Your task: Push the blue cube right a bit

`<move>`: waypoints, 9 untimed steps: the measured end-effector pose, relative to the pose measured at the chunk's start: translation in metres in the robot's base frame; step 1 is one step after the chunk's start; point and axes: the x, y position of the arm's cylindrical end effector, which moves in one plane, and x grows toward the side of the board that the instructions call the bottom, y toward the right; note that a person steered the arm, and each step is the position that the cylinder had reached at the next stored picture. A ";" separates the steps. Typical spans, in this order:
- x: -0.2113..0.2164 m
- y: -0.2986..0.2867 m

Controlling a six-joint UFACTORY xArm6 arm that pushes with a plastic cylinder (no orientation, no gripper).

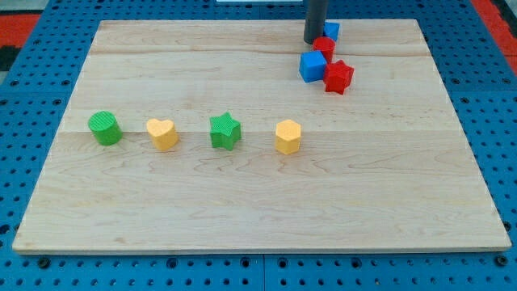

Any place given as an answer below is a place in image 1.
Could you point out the green cylinder block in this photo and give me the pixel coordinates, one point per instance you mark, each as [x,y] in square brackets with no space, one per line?
[105,128]

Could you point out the red cylinder block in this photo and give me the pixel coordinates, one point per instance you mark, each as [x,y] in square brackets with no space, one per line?
[326,46]

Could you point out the red star block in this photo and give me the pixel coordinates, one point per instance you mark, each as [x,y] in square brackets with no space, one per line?
[337,77]

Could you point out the yellow hexagon block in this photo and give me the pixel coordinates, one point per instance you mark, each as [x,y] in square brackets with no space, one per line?
[288,137]

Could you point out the light wooden board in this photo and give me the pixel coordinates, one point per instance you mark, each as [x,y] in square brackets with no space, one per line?
[383,168]

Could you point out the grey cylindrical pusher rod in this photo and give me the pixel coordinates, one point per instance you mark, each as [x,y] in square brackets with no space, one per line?
[315,17]

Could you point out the small blue block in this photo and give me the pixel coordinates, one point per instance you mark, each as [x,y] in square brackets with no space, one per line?
[331,30]

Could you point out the yellow heart block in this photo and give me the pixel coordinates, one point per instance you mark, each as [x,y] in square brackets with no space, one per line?
[162,133]

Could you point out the blue cube block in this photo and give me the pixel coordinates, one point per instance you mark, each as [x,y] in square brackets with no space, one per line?
[312,66]

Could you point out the green star block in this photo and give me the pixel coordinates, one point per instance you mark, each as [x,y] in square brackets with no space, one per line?
[225,131]

